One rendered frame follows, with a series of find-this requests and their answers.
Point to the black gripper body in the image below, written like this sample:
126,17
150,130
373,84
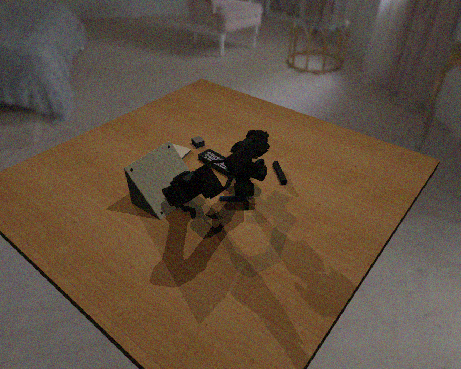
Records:
244,186

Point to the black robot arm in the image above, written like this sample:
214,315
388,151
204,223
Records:
190,184

